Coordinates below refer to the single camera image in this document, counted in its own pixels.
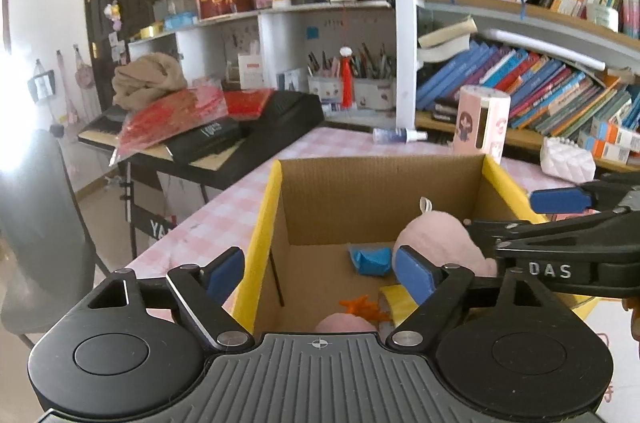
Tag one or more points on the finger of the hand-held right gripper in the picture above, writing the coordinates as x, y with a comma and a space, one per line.
557, 201
525, 230

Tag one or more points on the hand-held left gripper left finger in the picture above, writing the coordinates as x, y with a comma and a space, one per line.
227, 275

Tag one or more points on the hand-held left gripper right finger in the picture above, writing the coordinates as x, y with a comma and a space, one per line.
415, 275

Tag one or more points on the yellow tape roll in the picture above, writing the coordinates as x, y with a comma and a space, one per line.
397, 303

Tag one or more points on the pink plush toy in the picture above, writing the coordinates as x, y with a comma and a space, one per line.
440, 233

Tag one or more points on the cardboard box with yellow edges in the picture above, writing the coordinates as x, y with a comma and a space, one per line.
350, 203

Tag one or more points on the person's right hand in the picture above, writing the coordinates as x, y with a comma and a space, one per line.
634, 323

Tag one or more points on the white quilted pouch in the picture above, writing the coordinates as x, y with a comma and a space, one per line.
567, 160

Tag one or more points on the blue crumpled paper piece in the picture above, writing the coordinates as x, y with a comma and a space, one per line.
370, 260

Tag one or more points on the orange starfish toy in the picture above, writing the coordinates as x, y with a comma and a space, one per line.
365, 309

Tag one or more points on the pink checked tablecloth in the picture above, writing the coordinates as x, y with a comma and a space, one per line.
220, 208

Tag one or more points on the stack of orange blue boxes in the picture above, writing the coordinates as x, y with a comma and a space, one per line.
612, 143

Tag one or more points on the pink round toy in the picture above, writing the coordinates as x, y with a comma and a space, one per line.
345, 324

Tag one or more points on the black keyboard stand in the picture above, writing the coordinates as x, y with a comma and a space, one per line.
145, 203

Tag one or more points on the pink cartoon carton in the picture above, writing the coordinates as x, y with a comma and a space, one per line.
475, 123

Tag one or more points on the row of blue and red books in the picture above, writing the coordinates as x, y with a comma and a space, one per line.
540, 88

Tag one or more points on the black case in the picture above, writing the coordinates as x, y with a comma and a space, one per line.
205, 140

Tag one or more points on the small spray bottle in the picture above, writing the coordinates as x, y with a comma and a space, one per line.
395, 135

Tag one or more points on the red plastic bag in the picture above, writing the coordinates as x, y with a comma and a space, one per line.
170, 115

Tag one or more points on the red paper packet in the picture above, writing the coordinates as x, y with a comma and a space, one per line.
247, 104

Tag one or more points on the black electronic keyboard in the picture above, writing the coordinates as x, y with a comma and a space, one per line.
285, 113

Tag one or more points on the white pen holder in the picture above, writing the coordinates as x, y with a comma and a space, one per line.
372, 94

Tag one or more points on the wooden bookshelf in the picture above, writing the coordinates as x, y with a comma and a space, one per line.
530, 15

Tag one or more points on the white jar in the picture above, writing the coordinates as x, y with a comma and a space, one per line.
602, 18

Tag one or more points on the grey chair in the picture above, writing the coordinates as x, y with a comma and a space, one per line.
35, 243

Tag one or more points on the beige paperback book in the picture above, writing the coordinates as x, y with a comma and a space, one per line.
445, 40

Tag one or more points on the red tassel ornament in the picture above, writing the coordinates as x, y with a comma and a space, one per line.
346, 83

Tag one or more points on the white card with red label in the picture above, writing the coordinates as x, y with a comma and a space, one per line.
250, 72

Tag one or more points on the brown cloth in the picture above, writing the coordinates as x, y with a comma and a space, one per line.
147, 80

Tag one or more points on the white shelf unit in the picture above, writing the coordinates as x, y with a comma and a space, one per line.
405, 28

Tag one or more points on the pink hanging bag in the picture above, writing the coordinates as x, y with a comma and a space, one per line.
85, 70

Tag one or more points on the gold foil item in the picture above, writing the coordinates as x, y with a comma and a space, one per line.
151, 31

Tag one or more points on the light blue box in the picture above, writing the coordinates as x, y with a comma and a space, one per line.
180, 20

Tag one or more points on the dark hanging tote bag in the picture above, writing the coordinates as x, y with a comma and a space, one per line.
42, 85

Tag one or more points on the small plush door charm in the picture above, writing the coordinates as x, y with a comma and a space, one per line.
113, 15

